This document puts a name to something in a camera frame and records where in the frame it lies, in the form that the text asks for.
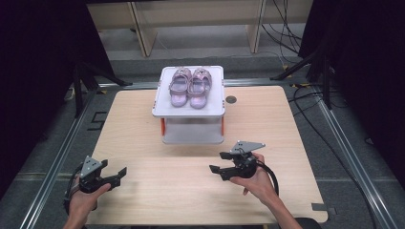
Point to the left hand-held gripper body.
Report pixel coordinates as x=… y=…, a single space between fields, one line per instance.
x=90 y=178

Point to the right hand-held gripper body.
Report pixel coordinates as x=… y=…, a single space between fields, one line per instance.
x=242 y=167

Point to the white two-tier shoe rack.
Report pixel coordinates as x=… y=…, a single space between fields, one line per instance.
x=189 y=124

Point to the purple child sandal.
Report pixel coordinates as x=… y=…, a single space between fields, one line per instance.
x=179 y=87
x=200 y=87

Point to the person's right hand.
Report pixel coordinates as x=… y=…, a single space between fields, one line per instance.
x=257 y=184

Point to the person's left hand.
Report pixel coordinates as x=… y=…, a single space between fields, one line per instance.
x=83 y=200

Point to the dark round table grommet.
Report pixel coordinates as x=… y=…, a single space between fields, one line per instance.
x=231 y=99

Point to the black tripod stand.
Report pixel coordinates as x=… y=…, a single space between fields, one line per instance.
x=92 y=79
x=313 y=68

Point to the black curtain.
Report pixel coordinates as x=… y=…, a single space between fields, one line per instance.
x=38 y=79
x=363 y=73

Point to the light wooden furniture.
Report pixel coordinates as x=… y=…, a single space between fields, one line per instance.
x=197 y=19

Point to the metal floor rail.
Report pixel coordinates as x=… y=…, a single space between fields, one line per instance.
x=353 y=159
x=54 y=165

